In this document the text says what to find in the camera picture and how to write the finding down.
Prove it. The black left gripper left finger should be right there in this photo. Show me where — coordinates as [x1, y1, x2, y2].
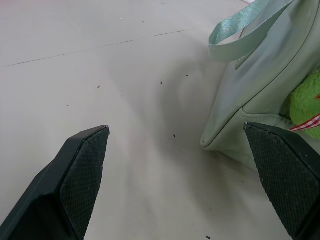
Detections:
[0, 124, 110, 240]

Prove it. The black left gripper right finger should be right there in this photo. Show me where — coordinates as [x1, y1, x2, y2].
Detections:
[243, 121, 320, 240]

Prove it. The mint green tote bag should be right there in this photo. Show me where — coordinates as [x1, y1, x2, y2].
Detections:
[199, 0, 320, 175]

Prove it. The green plush toy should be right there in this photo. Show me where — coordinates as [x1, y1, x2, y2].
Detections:
[289, 72, 320, 140]

